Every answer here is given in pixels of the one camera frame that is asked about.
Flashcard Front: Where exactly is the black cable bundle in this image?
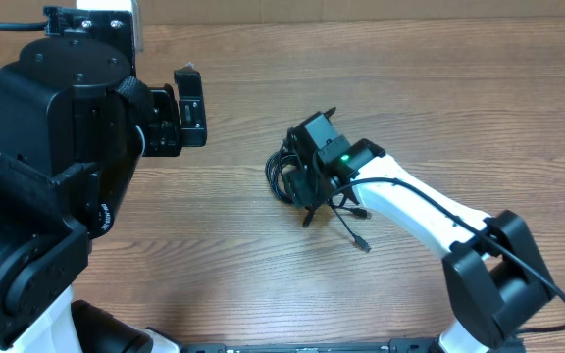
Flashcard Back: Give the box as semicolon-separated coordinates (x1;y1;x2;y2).
264;141;373;254

